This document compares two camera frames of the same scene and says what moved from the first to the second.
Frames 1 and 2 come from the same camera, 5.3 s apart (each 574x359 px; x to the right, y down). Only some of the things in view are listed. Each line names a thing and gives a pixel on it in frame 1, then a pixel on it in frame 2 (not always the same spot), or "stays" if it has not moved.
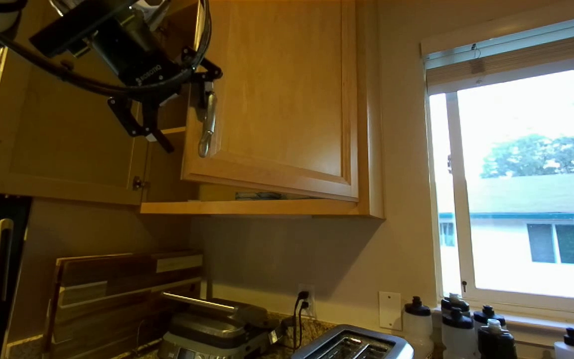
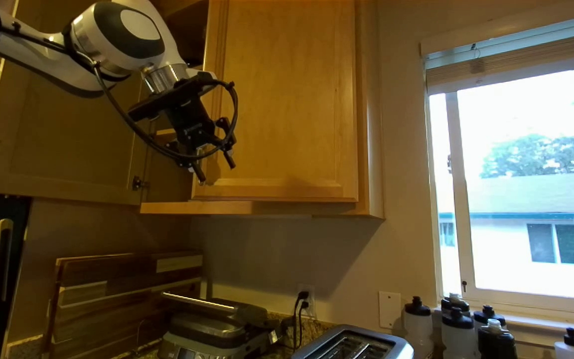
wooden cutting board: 108,304 stays
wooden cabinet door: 288,98 stays
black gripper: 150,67 → 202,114
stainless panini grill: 204,328 stays
